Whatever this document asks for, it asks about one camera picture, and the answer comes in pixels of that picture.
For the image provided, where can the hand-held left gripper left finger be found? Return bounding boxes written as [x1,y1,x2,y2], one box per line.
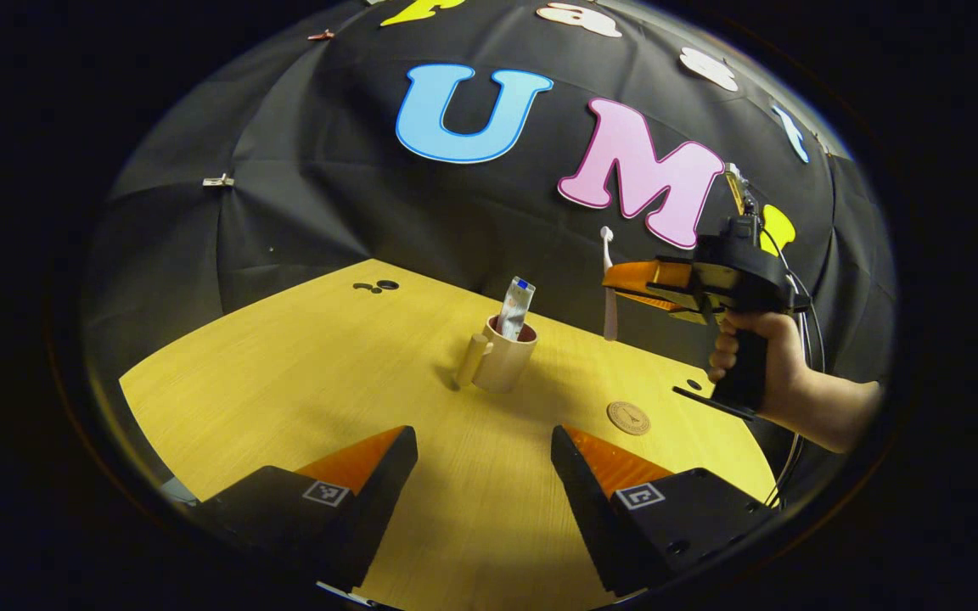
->
[192,425,419,593]

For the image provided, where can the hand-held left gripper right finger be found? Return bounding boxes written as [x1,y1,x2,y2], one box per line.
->
[550,424,778,597]

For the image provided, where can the pink white toothbrush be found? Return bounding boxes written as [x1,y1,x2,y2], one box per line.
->
[599,226,619,342]

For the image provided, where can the round brown coaster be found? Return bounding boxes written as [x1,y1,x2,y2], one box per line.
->
[607,401,652,437]

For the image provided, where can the white toothpaste tube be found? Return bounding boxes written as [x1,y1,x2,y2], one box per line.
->
[496,276,536,342]

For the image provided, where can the beige cup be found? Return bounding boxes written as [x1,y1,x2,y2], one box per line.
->
[455,314,539,395]

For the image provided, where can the wooden desktop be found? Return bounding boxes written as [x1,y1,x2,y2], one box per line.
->
[120,259,778,611]

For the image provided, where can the black backdrop cloth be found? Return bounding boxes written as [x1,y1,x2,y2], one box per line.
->
[81,0,897,510]

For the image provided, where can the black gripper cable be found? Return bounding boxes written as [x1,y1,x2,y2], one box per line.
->
[761,229,826,508]

